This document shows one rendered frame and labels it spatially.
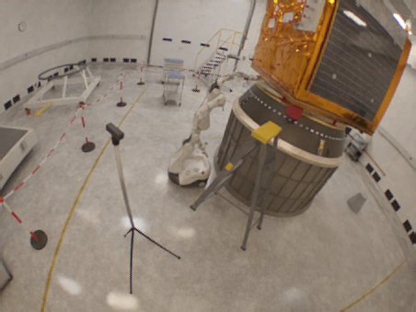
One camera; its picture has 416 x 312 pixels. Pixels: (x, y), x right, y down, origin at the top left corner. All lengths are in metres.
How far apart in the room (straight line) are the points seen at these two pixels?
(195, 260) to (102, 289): 1.19
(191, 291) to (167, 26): 10.07
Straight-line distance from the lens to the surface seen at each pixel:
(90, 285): 2.37
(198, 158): 2.94
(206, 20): 9.91
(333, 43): 1.99
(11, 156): 3.73
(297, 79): 1.94
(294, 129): 2.33
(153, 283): 2.22
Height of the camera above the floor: 2.19
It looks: 38 degrees down
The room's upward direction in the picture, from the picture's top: 15 degrees clockwise
